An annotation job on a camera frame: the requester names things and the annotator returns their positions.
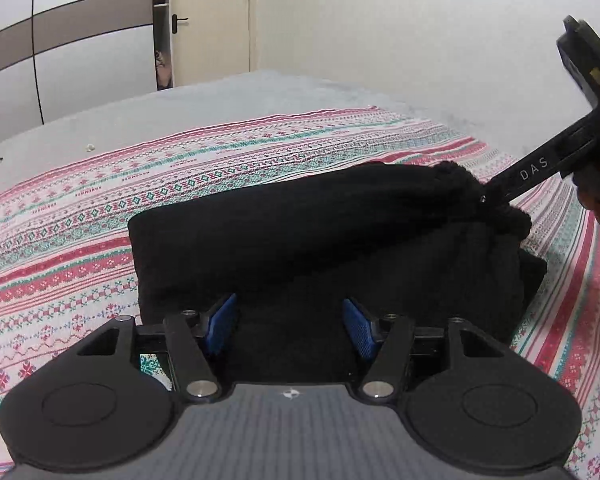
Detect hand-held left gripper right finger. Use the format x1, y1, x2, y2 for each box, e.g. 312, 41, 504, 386
342, 297, 506, 402

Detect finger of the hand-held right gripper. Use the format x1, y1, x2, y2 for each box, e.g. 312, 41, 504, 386
480, 109, 600, 207

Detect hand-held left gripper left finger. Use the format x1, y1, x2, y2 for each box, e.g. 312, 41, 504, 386
75, 292, 241, 404

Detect white and brown wardrobe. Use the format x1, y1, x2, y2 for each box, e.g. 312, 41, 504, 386
0, 0, 174, 147

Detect cream door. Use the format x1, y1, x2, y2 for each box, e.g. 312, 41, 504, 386
167, 0, 254, 92

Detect black pants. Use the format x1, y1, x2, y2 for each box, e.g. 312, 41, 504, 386
127, 161, 549, 396

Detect red and teal printed blanket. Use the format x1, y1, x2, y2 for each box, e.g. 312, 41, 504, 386
0, 106, 600, 480

